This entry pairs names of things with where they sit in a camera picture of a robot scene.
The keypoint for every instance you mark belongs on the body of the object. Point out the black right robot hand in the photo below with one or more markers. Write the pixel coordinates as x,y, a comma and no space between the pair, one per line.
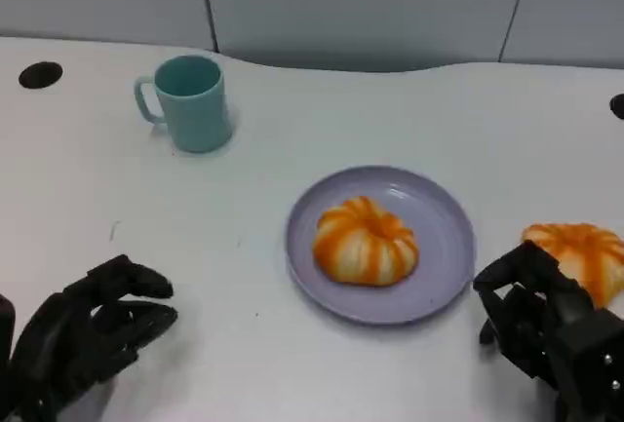
580,339

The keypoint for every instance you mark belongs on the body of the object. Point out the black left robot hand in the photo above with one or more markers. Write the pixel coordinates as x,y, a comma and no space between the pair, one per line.
53,339

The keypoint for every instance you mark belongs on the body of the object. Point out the orange and white bread roll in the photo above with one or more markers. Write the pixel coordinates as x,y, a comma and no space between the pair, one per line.
590,251
365,244

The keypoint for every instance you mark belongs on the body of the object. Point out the lilac plate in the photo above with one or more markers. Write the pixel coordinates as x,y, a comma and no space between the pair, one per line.
439,246

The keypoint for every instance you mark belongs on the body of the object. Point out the pale green mug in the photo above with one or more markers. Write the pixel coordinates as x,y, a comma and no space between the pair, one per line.
197,117

